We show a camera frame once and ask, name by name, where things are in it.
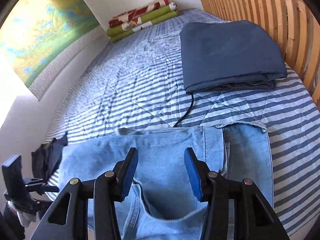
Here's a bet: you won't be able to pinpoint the green yellow wall map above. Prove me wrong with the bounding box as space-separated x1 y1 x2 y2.
1 0 99 87

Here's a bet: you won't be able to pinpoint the black garment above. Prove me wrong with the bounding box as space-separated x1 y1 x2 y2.
31 132 68 183

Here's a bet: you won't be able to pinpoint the white gloved left hand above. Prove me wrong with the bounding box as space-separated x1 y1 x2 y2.
8 201 36 228

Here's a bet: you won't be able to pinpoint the black cable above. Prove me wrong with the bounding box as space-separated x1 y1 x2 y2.
172 93 195 128

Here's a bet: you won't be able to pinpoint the light blue denim jeans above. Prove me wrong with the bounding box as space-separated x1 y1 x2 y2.
58 122 273 239

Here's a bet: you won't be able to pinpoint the green red floral folded blanket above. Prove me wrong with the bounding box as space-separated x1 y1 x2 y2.
106 0 180 43

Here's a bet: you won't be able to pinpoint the wooden slatted headboard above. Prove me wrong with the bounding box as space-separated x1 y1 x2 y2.
200 0 319 104

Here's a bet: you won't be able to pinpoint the blue white striped bedspread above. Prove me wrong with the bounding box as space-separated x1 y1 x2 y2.
47 9 319 239

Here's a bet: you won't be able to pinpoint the folded dark blue cloth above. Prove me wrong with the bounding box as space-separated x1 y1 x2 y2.
180 21 287 94

